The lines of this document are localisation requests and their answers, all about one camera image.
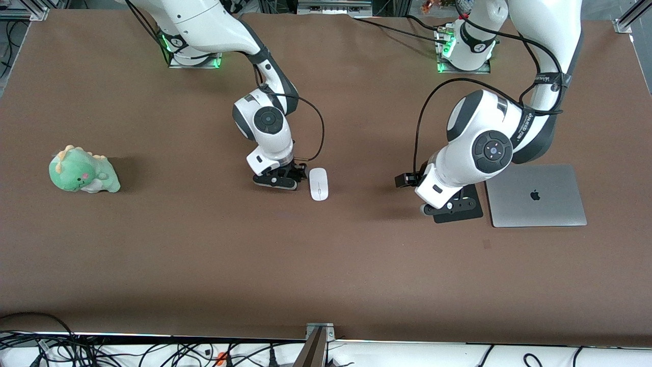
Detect white computer mouse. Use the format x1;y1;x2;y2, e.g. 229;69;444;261
309;167;329;201

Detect black mouse pad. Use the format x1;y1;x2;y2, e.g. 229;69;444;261
433;183;484;224

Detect silver closed laptop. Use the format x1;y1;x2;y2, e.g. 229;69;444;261
484;164;588;228

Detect grey metal box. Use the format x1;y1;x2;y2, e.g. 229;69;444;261
297;0;373;16

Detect green plush dinosaur toy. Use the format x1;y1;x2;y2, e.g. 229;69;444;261
48;145;121;194

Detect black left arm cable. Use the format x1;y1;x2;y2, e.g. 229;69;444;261
395;76;565;188

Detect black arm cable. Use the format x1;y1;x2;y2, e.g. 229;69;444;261
395;76;565;188
252;64;325;165

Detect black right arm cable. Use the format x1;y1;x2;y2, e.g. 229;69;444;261
252;64;325;165

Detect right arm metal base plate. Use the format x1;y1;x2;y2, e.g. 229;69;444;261
167;50;223;69

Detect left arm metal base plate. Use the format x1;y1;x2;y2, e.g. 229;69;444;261
434;24;493;75

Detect black cable on table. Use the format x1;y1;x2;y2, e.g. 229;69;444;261
353;14;451;46

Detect metal pole with bracket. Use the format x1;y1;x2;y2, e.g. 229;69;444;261
295;322;336;367

